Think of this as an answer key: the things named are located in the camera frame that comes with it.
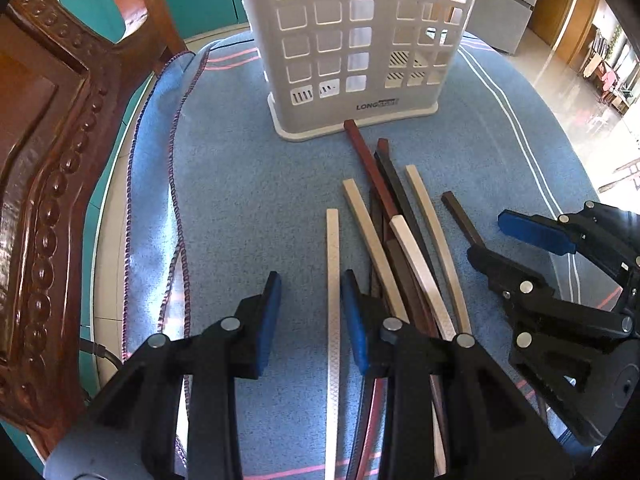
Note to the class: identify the carved wooden chair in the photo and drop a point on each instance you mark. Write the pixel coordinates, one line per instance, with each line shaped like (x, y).
(64, 92)

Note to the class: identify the beige chopstick right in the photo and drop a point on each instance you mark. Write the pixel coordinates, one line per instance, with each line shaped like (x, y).
(442, 248)

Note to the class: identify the white chopstick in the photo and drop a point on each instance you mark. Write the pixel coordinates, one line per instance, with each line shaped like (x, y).
(333, 350)
(423, 274)

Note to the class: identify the white plastic utensil basket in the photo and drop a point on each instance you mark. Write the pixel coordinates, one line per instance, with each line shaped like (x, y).
(371, 61)

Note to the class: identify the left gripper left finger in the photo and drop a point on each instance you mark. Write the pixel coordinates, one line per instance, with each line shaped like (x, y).
(129, 430)

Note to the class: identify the dark brown short chopstick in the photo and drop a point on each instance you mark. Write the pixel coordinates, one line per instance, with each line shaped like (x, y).
(462, 219)

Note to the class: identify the white chopstick far left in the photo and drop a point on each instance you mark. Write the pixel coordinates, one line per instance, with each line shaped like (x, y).
(333, 350)

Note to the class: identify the red-brown long chopstick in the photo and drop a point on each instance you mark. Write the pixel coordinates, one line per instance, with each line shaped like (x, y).
(369, 164)

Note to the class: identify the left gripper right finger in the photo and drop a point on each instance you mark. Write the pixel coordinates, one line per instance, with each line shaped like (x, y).
(492, 431)

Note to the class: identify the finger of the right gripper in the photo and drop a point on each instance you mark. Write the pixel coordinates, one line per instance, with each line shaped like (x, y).
(606, 236)
(504, 277)

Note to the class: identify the dark black-brown chopstick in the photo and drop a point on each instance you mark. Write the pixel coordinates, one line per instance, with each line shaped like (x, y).
(400, 197)

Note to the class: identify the beige chopstick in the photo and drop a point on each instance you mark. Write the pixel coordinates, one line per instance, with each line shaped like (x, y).
(375, 249)
(442, 248)

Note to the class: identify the grey refrigerator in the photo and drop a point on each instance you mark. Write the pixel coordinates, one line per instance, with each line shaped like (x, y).
(500, 23)

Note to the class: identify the white chopstick middle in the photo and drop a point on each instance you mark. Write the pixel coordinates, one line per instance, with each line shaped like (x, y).
(423, 274)

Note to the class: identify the blue cloth with stripes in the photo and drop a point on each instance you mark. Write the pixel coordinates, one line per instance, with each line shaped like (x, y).
(217, 201)

